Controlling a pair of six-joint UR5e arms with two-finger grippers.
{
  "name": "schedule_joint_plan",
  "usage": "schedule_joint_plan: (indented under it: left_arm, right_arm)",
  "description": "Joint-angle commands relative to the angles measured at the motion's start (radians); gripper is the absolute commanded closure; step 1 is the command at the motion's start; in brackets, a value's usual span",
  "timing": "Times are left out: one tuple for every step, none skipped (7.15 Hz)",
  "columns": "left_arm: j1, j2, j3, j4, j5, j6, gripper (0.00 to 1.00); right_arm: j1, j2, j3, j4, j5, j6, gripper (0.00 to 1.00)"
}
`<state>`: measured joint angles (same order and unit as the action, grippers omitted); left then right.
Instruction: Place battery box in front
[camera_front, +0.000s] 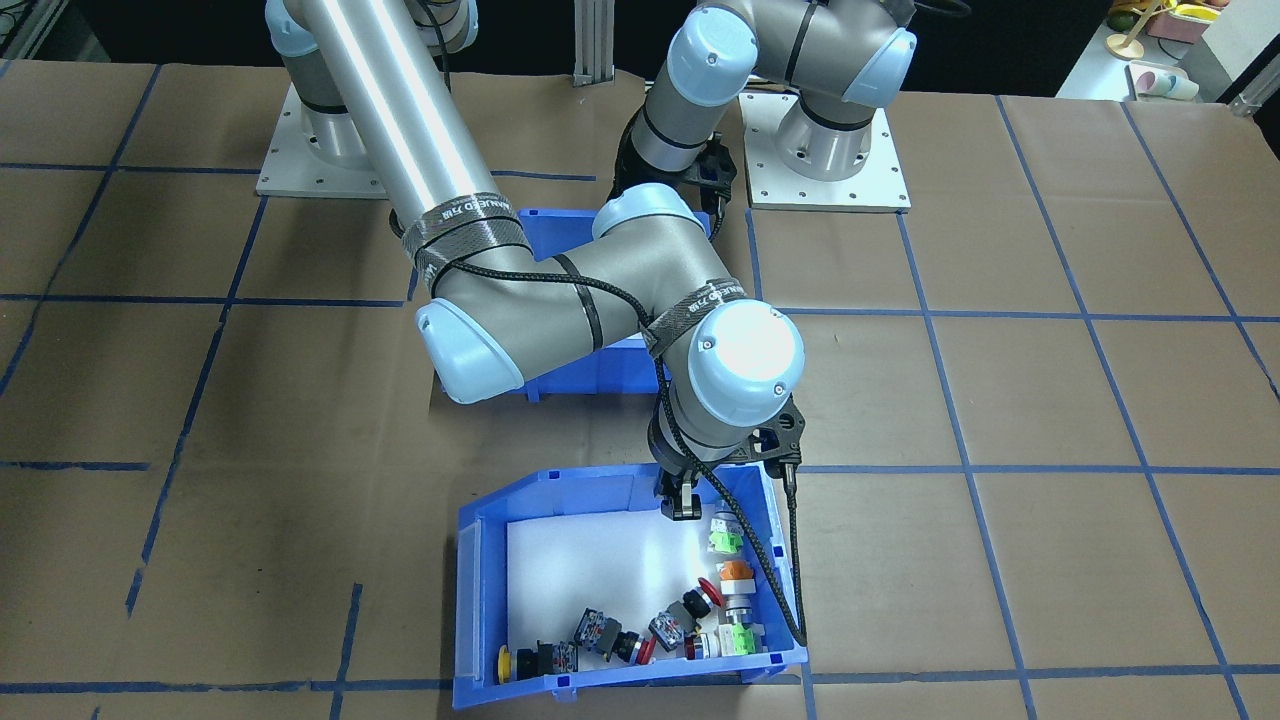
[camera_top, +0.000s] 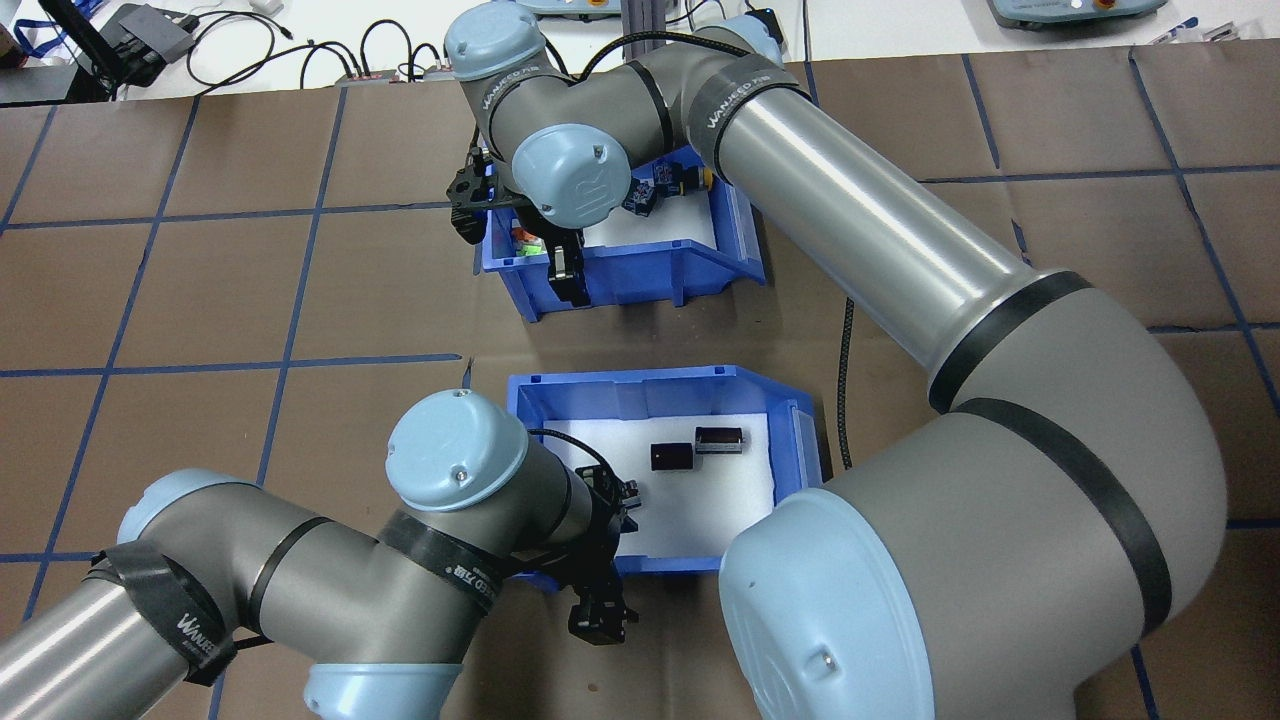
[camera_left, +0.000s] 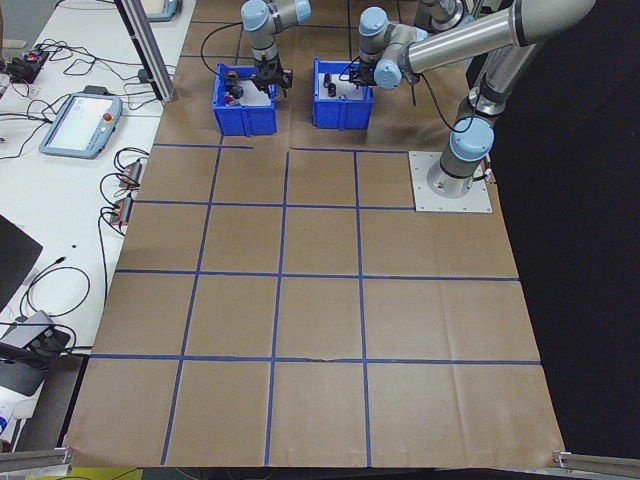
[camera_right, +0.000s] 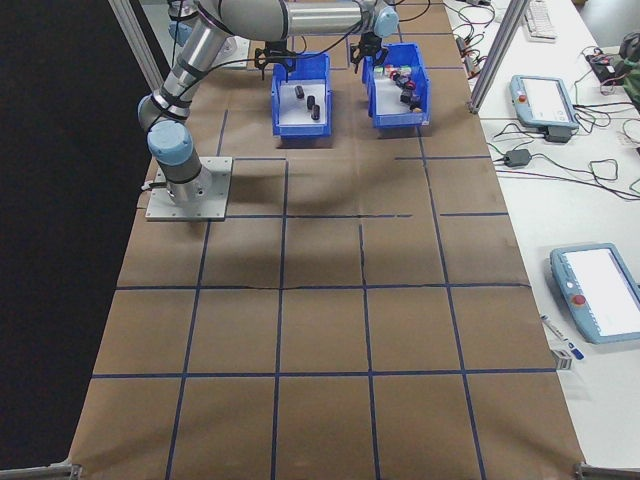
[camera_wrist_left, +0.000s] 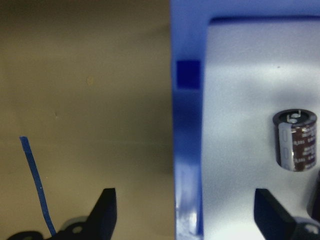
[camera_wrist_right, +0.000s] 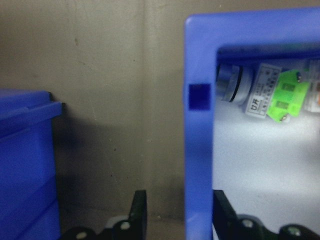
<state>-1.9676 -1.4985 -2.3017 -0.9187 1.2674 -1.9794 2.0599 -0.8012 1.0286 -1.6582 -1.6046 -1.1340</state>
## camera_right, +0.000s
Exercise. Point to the blue plastic storage bin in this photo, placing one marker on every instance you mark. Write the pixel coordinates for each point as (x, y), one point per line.
(400, 121)
(302, 131)

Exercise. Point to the red mushroom button switch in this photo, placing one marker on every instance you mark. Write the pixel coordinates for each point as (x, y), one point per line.
(397, 78)

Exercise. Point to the black frame cover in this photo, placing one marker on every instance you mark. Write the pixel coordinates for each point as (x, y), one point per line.
(50, 225)

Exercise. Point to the small white grey box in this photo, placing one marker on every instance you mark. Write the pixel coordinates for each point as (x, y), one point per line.
(562, 361)

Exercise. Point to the black cylindrical capacitor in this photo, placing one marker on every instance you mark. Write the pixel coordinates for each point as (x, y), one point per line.
(316, 112)
(299, 91)
(310, 101)

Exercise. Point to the green white push button switch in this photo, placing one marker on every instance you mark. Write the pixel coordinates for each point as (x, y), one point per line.
(402, 70)

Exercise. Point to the dark grey power adapter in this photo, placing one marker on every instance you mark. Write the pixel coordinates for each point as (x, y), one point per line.
(559, 135)

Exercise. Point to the small grey connector box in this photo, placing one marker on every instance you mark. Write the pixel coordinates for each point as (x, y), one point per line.
(462, 44)
(472, 65)

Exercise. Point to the aluminium frame bar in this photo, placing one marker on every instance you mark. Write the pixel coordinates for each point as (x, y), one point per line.
(139, 45)

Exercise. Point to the yellow push button switch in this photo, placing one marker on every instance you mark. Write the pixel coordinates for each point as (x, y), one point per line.
(415, 104)

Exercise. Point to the white square base plate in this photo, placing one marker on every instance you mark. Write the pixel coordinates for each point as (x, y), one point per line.
(217, 200)
(237, 52)

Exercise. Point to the white keyboard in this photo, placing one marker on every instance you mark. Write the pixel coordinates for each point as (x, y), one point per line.
(541, 22)

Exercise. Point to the metal corner bracket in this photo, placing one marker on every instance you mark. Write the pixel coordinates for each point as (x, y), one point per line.
(60, 472)
(600, 472)

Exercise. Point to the white pen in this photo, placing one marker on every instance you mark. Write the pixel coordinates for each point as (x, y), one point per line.
(552, 327)

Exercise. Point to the black switch small red head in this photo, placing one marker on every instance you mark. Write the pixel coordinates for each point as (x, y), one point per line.
(408, 88)

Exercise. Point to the aluminium profile post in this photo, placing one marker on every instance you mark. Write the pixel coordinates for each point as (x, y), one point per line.
(497, 50)

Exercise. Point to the grey switch orange green block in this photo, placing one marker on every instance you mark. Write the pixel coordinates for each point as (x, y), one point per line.
(381, 72)

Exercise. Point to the light blue teach pendant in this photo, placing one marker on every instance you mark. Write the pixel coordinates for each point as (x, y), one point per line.
(595, 290)
(542, 100)

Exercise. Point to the black electronic device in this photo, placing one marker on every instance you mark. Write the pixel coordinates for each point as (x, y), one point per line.
(600, 62)

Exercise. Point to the dark green bag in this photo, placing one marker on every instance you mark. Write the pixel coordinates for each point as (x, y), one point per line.
(631, 65)

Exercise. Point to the white marker blue cap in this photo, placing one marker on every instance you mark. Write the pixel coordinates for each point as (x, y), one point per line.
(576, 354)

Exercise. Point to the black power adapter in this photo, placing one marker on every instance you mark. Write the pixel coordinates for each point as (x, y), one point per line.
(517, 158)

